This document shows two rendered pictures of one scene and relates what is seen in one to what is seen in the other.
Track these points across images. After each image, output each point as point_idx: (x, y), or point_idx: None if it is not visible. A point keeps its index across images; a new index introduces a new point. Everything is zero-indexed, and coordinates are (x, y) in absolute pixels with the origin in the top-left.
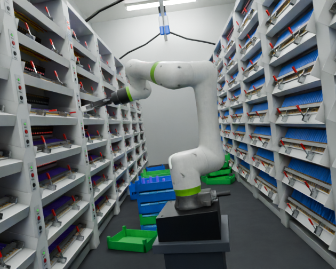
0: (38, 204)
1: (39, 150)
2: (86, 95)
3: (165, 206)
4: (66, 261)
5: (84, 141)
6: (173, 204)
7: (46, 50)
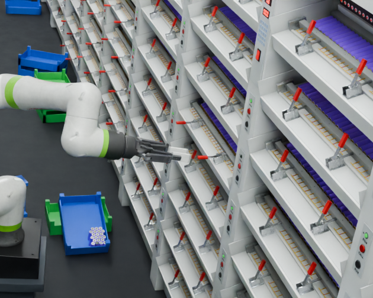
0: (164, 191)
1: (203, 168)
2: (270, 184)
3: (38, 242)
4: (169, 290)
5: (228, 243)
6: (27, 245)
7: (215, 48)
